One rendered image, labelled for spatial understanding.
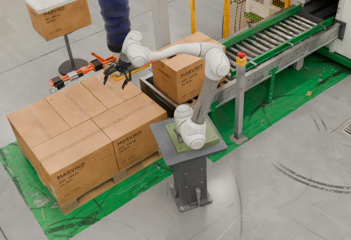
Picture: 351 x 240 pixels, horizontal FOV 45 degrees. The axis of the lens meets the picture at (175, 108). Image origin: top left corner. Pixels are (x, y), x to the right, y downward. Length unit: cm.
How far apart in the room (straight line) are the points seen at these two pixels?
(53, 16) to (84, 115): 149
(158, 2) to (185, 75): 128
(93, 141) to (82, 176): 32
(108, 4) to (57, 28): 199
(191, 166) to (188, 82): 85
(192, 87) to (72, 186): 141
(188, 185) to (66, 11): 260
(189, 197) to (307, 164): 123
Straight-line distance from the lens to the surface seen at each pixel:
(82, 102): 426
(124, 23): 340
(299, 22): 539
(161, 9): 495
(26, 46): 654
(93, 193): 410
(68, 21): 524
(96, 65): 350
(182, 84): 391
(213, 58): 279
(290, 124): 469
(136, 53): 260
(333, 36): 533
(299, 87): 521
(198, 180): 367
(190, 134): 305
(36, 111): 432
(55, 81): 343
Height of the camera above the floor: 312
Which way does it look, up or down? 40 degrees down
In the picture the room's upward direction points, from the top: 5 degrees counter-clockwise
